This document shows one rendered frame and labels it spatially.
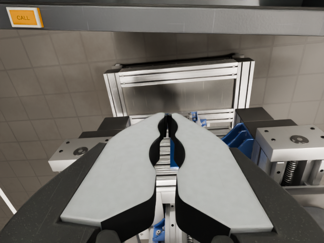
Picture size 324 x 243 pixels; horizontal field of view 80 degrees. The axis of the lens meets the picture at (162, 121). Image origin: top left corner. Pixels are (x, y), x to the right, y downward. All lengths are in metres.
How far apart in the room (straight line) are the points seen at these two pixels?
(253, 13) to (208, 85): 0.83
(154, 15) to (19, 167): 2.07
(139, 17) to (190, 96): 0.88
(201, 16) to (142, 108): 0.93
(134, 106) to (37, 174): 1.33
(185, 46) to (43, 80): 1.03
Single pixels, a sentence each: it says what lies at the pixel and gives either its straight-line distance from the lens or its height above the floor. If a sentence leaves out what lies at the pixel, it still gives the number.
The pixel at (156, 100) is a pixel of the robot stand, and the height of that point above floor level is 0.21.
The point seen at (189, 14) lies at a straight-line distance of 0.38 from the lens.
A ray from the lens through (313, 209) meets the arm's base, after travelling 0.55.
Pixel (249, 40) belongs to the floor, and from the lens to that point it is 1.42.
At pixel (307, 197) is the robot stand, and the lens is 0.53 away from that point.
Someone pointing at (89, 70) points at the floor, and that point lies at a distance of 1.48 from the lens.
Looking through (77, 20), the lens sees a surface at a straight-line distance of 0.41.
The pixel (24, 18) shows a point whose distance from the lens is 0.44.
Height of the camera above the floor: 1.33
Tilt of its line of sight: 61 degrees down
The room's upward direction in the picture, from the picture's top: 175 degrees counter-clockwise
